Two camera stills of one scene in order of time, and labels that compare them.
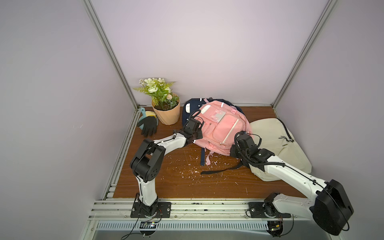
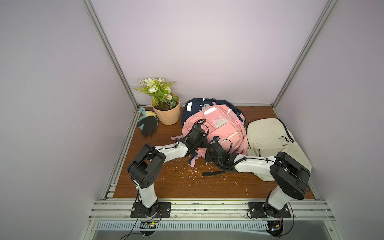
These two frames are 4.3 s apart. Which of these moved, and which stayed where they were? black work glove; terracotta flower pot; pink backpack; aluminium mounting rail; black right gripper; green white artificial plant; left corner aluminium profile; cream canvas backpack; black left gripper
Moved: black left gripper; pink backpack; black right gripper
Stayed: terracotta flower pot; aluminium mounting rail; green white artificial plant; cream canvas backpack; black work glove; left corner aluminium profile
